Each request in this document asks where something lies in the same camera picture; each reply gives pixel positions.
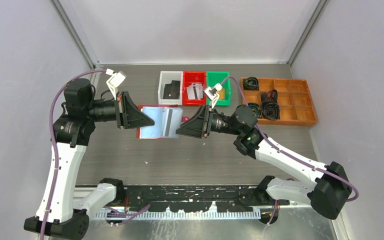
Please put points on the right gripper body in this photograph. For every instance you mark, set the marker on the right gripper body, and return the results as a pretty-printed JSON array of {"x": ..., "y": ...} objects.
[{"x": 219, "y": 123}]

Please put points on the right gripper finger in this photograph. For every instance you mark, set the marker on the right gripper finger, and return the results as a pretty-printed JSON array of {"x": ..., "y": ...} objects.
[
  {"x": 191, "y": 132},
  {"x": 199, "y": 120}
]

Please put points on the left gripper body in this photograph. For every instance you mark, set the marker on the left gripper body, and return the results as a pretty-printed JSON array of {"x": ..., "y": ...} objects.
[{"x": 105, "y": 111}]

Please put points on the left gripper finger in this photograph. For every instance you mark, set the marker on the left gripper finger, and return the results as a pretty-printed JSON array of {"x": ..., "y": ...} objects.
[
  {"x": 134, "y": 122},
  {"x": 131, "y": 111}
]

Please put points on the red card holder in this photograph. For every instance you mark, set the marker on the red card holder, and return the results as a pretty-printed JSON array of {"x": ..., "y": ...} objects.
[{"x": 155, "y": 112}]

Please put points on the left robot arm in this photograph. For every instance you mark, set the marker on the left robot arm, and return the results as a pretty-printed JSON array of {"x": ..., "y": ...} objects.
[{"x": 59, "y": 215}]

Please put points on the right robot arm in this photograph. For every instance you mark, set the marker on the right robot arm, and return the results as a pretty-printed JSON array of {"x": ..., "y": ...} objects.
[{"x": 324, "y": 187}]

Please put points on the gold card in green bin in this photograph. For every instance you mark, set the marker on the gold card in green bin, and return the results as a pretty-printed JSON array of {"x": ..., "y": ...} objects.
[{"x": 222, "y": 94}]

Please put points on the white card in red bin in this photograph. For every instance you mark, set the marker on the white card in red bin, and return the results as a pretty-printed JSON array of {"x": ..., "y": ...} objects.
[{"x": 195, "y": 91}]

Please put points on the black card in white bin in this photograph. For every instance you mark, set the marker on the black card in white bin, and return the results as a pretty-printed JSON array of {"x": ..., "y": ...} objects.
[{"x": 171, "y": 90}]

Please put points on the rolled black belt lower left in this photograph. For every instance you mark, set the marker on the rolled black belt lower left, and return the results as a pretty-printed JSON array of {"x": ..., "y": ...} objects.
[{"x": 256, "y": 110}]

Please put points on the rolled black belt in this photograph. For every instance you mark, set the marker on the rolled black belt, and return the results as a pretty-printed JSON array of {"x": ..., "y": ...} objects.
[
  {"x": 251, "y": 84},
  {"x": 270, "y": 110},
  {"x": 270, "y": 96},
  {"x": 256, "y": 110}
]

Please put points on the white plastic bin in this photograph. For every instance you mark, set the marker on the white plastic bin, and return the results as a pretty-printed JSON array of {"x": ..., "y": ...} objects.
[{"x": 164, "y": 78}]

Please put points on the green plastic bin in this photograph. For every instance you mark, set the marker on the green plastic bin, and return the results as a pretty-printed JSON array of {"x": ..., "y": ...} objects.
[{"x": 215, "y": 77}]

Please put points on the rolled black belt top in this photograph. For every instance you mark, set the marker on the rolled black belt top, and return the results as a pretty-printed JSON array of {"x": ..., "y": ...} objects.
[{"x": 251, "y": 84}]

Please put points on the red plastic bin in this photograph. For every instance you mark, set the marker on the red plastic bin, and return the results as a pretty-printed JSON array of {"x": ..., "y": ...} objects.
[{"x": 190, "y": 77}]

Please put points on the rolled black belt lower right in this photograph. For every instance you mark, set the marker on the rolled black belt lower right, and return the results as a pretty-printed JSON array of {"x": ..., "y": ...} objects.
[{"x": 270, "y": 110}]

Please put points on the rolled black belt middle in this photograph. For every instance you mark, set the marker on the rolled black belt middle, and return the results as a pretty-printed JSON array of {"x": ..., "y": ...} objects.
[{"x": 270, "y": 96}]

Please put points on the orange compartment tray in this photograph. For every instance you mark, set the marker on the orange compartment tray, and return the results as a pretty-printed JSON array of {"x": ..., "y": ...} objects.
[{"x": 294, "y": 100}]

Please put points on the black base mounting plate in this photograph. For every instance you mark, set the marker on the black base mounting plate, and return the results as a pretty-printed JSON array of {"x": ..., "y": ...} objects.
[{"x": 192, "y": 198}]

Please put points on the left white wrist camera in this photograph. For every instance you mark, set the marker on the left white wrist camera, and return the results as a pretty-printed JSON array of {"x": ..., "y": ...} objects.
[{"x": 116, "y": 78}]

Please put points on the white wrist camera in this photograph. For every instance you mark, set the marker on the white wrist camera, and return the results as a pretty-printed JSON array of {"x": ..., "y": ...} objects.
[
  {"x": 213, "y": 94},
  {"x": 116, "y": 78}
]

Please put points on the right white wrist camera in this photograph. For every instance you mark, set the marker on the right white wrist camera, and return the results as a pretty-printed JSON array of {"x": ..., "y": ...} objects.
[{"x": 213, "y": 94}]

